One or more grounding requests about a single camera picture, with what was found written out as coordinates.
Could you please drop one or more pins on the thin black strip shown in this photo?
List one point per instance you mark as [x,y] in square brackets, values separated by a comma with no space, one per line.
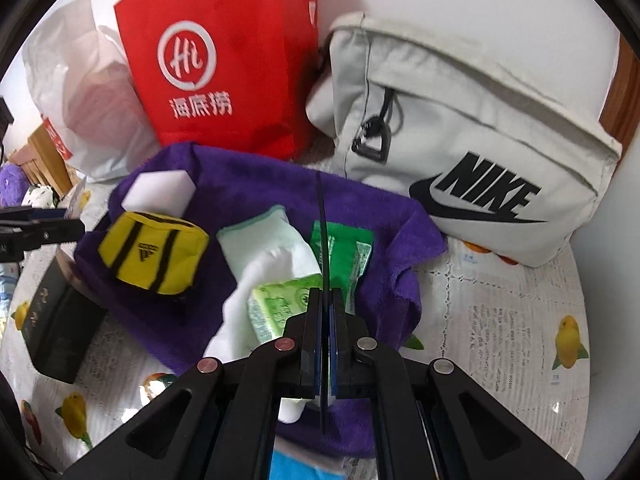
[322,240]

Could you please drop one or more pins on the white sponge block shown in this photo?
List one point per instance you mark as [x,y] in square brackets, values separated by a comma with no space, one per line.
[160,190]

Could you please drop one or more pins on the white sock green trim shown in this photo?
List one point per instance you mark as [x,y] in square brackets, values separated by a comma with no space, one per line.
[270,255]

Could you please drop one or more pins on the green snack packet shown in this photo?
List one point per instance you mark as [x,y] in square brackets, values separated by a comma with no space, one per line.
[350,255]

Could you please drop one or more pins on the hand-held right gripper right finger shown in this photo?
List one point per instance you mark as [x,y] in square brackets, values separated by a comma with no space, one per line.
[334,360]

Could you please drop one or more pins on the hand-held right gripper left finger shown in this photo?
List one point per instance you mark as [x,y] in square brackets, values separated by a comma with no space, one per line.
[319,360]

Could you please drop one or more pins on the purple fluffy toy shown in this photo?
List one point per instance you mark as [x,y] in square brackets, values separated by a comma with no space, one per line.
[11,182]

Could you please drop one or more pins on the purple towel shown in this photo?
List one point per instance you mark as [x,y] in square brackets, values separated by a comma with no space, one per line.
[225,175]

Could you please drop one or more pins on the brown wooden panel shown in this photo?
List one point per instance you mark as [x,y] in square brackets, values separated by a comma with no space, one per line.
[625,110]

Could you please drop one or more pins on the white plastic bag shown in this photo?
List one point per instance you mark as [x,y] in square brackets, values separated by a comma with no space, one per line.
[90,100]

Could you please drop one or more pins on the light blue packet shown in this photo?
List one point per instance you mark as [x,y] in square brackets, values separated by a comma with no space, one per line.
[295,466]

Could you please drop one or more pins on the black box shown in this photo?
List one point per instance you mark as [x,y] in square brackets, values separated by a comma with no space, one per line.
[60,330]

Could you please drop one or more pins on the red paper bag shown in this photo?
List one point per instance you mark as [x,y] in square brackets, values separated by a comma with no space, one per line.
[240,60]

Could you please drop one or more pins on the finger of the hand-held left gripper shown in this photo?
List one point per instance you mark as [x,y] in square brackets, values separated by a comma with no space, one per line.
[57,235]
[45,213]

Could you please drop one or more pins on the light grey fabric bag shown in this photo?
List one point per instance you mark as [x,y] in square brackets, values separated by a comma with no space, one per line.
[475,110]

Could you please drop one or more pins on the wooden cabinet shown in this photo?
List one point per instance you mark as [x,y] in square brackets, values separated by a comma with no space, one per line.
[40,160]

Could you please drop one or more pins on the light green tissue pack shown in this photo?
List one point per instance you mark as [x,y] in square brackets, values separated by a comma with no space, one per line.
[275,305]

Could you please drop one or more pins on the yellow striped pouch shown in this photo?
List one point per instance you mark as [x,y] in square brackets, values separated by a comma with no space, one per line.
[150,255]

